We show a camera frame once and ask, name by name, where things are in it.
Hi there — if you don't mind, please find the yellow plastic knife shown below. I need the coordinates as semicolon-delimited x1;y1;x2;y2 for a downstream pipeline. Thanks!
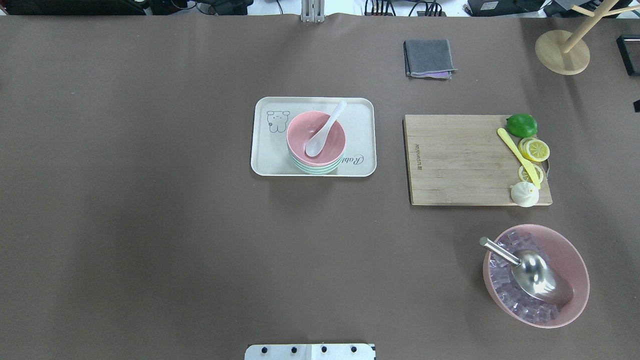
496;127;541;190

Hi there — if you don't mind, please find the grey folded cloth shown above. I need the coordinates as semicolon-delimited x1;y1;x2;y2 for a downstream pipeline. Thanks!
403;39;458;80

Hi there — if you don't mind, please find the cream rabbit tray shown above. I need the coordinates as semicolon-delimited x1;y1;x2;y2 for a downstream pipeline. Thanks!
250;96;377;177

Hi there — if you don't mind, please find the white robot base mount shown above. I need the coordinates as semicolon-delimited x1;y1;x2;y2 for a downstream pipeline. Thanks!
244;342;377;360

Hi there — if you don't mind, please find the metal ice scoop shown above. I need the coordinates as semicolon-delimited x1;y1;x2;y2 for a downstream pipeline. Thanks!
478;236;574;305

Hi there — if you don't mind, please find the wooden cup tree stand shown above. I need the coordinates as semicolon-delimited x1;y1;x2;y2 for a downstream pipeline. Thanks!
535;0;640;76

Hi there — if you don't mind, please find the small pink bowl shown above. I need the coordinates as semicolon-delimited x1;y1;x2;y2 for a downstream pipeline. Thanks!
286;111;346;167

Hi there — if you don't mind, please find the white ceramic spoon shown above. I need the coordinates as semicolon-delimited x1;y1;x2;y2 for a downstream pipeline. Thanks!
305;100;347;158

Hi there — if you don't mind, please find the mint green bowl stack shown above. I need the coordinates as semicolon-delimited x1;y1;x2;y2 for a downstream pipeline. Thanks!
289;153;345;175

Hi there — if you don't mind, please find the large pink bowl with ice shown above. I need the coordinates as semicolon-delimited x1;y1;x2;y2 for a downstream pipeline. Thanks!
482;224;590;329

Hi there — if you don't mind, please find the lower lemon slice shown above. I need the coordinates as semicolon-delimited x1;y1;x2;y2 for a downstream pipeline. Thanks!
518;164;545;183

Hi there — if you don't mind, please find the green lime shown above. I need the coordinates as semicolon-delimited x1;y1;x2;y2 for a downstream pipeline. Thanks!
506;113;538;138

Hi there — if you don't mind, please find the upper lemon slice stack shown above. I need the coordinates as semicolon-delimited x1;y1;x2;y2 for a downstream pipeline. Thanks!
518;137;550;162

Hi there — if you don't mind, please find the white steamed bun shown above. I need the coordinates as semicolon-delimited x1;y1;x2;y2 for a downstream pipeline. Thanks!
510;181;540;208

